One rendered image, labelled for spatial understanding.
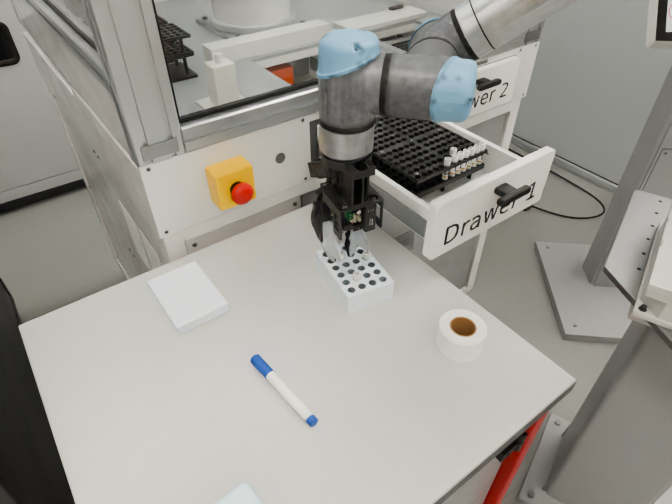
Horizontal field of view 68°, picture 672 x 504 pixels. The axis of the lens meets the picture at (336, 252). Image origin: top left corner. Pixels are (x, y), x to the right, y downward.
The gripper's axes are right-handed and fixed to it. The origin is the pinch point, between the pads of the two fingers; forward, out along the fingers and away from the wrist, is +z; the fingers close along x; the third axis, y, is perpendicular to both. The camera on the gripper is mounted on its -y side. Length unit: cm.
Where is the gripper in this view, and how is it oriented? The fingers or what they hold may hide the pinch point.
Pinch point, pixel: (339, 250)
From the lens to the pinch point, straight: 83.4
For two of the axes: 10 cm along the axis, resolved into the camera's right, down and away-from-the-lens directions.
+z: 0.0, 7.6, 6.5
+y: 4.4, 5.9, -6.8
